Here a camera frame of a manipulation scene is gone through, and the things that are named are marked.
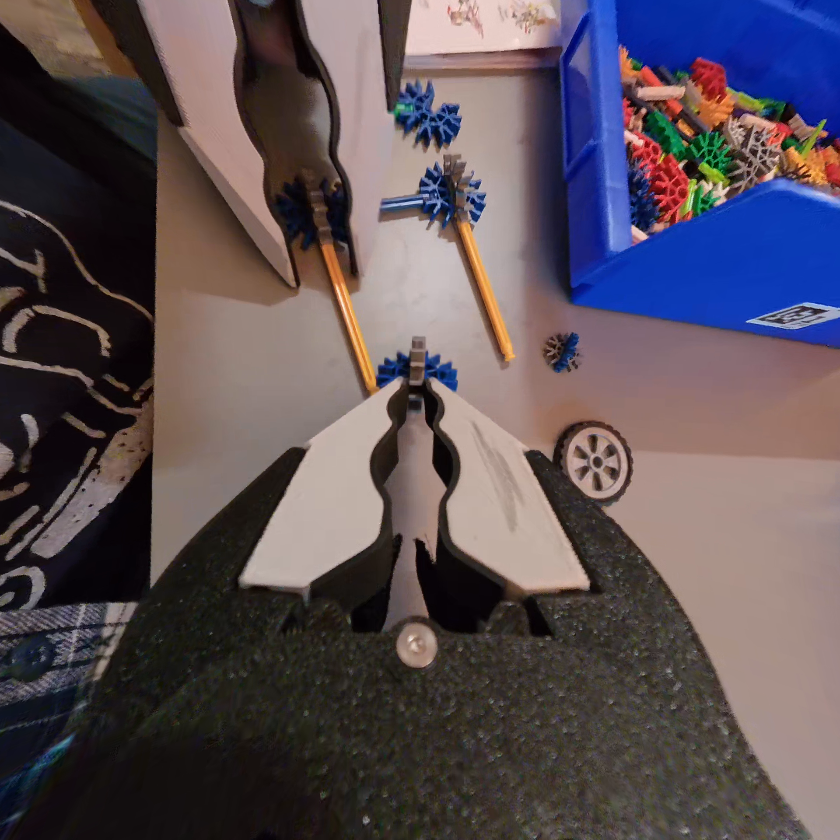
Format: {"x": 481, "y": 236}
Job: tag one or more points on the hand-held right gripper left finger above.
{"x": 315, "y": 513}

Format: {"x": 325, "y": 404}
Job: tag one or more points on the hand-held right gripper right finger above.
{"x": 505, "y": 513}

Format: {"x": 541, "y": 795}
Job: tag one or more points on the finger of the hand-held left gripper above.
{"x": 209, "y": 118}
{"x": 361, "y": 100}

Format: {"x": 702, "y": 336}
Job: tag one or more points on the blue connector stack green tip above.
{"x": 436, "y": 122}

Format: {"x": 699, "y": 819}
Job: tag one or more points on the blue plastic rod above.
{"x": 400, "y": 205}

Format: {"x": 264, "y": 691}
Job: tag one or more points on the yellow plastic rod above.
{"x": 347, "y": 316}
{"x": 485, "y": 292}

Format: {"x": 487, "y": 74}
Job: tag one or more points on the blue plastic bin with pieces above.
{"x": 721, "y": 263}

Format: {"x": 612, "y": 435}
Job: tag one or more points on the grey toy wheel black tyre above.
{"x": 594, "y": 464}

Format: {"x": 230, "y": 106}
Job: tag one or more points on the white instruction booklet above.
{"x": 485, "y": 33}

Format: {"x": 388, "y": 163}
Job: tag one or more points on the small blue grey connector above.
{"x": 563, "y": 353}

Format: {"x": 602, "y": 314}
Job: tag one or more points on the person's dark printed t-shirt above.
{"x": 65, "y": 263}

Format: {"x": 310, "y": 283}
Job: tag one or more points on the person's plaid overshirt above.
{"x": 39, "y": 657}

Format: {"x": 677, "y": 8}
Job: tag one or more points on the pile of colourful construction pieces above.
{"x": 708, "y": 157}

